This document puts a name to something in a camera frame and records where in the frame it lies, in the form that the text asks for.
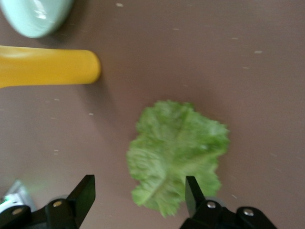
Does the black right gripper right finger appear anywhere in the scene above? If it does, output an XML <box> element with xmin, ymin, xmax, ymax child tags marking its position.
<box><xmin>180</xmin><ymin>176</ymin><xmax>277</xmax><ymax>229</ymax></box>

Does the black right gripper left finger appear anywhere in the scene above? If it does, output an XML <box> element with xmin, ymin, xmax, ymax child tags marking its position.
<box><xmin>0</xmin><ymin>175</ymin><xmax>96</xmax><ymax>229</ymax></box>

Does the green lettuce leaf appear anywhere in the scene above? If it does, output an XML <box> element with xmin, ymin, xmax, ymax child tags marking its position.
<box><xmin>126</xmin><ymin>100</ymin><xmax>231</xmax><ymax>218</ymax></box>

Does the yellow mustard squeeze bottle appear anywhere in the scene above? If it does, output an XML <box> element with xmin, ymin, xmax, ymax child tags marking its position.
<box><xmin>0</xmin><ymin>45</ymin><xmax>102</xmax><ymax>89</ymax></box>

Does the pale green plate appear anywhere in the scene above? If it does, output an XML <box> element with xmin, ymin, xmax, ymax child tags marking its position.
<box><xmin>0</xmin><ymin>0</ymin><xmax>74</xmax><ymax>39</ymax></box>

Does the brown tablecloth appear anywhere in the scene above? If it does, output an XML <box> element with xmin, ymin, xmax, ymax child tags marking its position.
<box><xmin>0</xmin><ymin>0</ymin><xmax>305</xmax><ymax>229</ymax></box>

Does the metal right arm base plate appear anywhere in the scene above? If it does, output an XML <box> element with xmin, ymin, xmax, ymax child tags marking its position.
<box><xmin>0</xmin><ymin>180</ymin><xmax>36</xmax><ymax>212</ymax></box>

